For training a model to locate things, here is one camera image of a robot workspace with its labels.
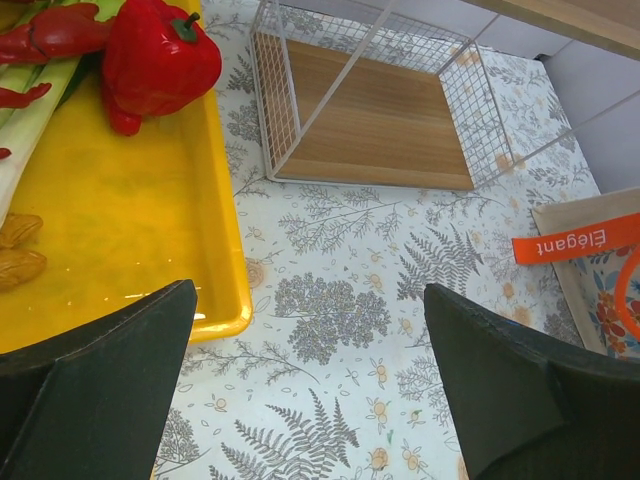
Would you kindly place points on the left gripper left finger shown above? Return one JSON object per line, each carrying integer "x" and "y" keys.
{"x": 92, "y": 402}

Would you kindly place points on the red toy lobster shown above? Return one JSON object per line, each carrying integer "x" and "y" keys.
{"x": 45, "y": 45}

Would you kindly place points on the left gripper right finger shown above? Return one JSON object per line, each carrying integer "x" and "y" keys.
{"x": 526, "y": 405}

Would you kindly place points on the white leek stalk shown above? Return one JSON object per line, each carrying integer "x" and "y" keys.
{"x": 30, "y": 115}

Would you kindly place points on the white wire wooden shelf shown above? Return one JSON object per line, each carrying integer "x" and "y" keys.
{"x": 394, "y": 93}

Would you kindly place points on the red bell pepper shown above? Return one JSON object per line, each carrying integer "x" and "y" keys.
{"x": 157, "y": 60}

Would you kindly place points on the yellow vegetable bin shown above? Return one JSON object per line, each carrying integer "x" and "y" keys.
{"x": 123, "y": 215}

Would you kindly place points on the beige canvas tote bag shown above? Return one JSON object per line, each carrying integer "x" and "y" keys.
{"x": 593, "y": 246}

